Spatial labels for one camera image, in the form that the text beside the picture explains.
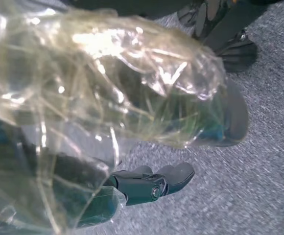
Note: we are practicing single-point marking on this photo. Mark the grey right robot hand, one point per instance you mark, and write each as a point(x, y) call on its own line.
point(95, 84)

